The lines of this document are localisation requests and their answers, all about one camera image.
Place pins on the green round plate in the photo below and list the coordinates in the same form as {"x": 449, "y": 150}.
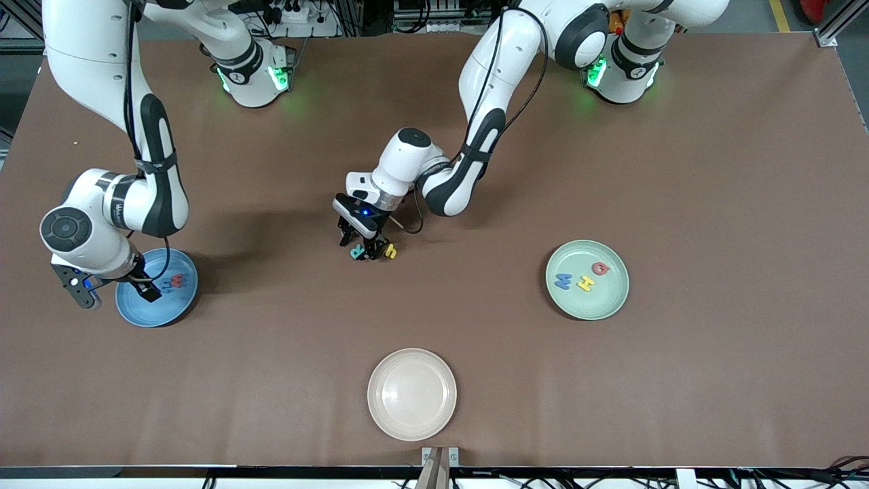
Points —
{"x": 597, "y": 302}

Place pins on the yellow foam letter H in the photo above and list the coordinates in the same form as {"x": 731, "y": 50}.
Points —
{"x": 585, "y": 284}

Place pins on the blue foam capital M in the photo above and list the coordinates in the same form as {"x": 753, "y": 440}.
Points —
{"x": 563, "y": 280}

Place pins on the cream round plate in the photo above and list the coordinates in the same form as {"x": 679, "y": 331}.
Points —
{"x": 412, "y": 394}

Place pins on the teal foam letter R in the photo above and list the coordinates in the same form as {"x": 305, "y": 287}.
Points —
{"x": 357, "y": 253}

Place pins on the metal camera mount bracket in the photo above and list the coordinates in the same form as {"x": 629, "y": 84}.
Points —
{"x": 428, "y": 454}

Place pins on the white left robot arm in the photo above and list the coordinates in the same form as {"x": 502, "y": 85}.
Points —
{"x": 502, "y": 61}

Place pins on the blue foam lowercase m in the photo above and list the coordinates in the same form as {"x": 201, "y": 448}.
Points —
{"x": 170, "y": 286}

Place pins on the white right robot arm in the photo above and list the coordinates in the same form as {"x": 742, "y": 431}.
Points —
{"x": 88, "y": 54}

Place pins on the white power strip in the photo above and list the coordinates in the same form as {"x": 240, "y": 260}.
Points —
{"x": 299, "y": 13}
{"x": 441, "y": 27}

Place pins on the aluminium frame post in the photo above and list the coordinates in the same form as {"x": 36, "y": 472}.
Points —
{"x": 827, "y": 37}

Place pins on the table edge rail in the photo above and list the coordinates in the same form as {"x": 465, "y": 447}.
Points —
{"x": 68, "y": 472}

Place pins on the pink foam letter Q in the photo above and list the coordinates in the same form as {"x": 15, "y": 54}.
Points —
{"x": 600, "y": 268}

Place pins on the blue round plate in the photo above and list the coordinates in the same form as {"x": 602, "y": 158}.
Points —
{"x": 170, "y": 314}

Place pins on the brown table cover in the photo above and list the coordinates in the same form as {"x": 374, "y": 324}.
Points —
{"x": 679, "y": 407}

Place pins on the red round object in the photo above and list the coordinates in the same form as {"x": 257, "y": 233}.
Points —
{"x": 815, "y": 8}

